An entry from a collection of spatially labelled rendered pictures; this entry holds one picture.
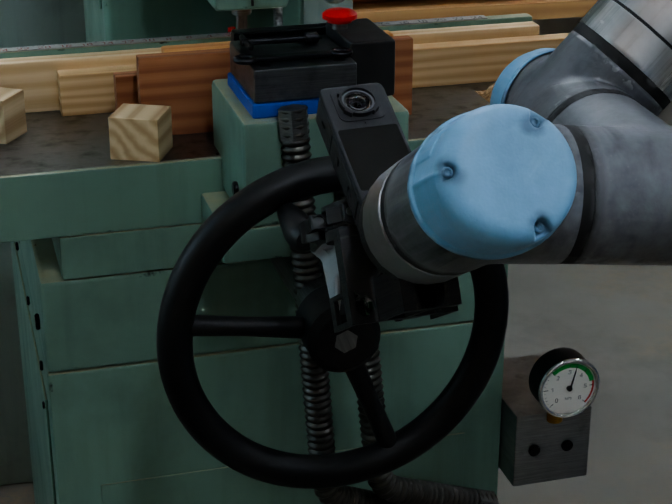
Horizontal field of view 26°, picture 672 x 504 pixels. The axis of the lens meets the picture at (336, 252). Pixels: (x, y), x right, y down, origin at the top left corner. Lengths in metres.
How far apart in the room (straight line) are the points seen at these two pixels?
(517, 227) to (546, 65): 0.21
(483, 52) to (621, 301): 1.75
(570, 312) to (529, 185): 2.40
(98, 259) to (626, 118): 0.60
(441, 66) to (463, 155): 0.76
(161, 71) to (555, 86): 0.52
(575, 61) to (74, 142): 0.57
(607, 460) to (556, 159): 1.88
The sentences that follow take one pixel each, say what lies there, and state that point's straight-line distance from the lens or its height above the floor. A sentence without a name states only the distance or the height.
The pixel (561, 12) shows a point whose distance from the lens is 3.46.
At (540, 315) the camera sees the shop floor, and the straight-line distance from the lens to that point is 3.10.
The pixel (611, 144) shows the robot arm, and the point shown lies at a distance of 0.78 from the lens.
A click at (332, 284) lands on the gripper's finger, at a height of 0.90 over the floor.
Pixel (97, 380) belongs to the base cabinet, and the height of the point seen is 0.70.
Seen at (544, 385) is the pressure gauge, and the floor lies 0.67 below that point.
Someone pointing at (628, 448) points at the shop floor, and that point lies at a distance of 2.64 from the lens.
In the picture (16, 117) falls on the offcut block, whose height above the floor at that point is 0.92.
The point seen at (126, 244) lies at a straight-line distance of 1.29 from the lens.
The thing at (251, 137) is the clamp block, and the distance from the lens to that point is 1.17.
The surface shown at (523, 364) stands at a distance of 1.53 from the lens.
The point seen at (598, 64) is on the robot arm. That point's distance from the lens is 0.89.
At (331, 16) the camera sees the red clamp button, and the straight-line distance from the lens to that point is 1.24.
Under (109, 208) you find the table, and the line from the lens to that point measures 1.27.
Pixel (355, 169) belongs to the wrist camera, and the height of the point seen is 1.01.
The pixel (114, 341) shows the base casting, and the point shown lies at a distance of 1.32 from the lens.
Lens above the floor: 1.32
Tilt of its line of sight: 23 degrees down
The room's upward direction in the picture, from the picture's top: straight up
